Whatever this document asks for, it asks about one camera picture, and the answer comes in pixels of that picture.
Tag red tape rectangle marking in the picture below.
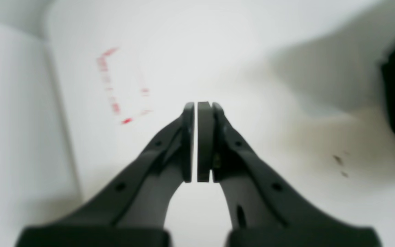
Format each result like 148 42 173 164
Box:
96 47 153 125

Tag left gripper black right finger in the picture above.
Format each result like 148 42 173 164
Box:
196 102 382 247

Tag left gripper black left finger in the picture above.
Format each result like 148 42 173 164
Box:
16 103 194 247

